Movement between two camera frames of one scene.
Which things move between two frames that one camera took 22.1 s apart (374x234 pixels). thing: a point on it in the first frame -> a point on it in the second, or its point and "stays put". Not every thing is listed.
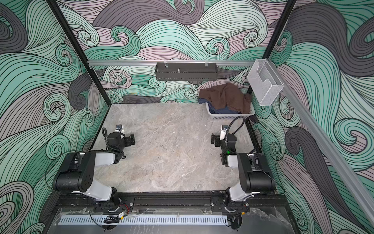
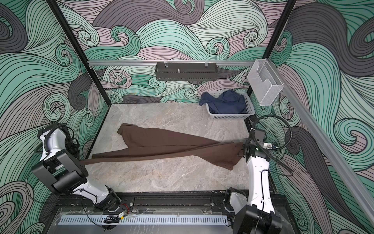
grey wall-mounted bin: [264, 82] stays put
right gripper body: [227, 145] -> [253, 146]
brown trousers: [228, 95] -> [148, 144]
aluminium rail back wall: [171, 61] stays put
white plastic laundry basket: [230, 116] stays put
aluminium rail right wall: [358, 194] stays put
